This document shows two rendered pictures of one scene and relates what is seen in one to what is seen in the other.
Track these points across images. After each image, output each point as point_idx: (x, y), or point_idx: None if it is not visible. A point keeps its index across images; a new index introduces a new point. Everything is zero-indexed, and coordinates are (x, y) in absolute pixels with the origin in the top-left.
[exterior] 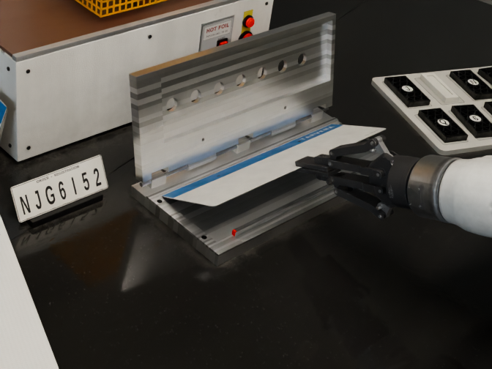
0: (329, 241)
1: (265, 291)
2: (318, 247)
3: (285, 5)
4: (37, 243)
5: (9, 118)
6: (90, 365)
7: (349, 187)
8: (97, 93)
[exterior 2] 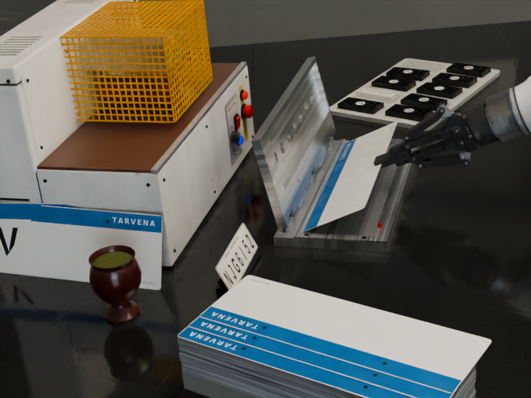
0: (431, 206)
1: (434, 248)
2: (431, 212)
3: None
4: None
5: None
6: None
7: (425, 159)
8: (193, 187)
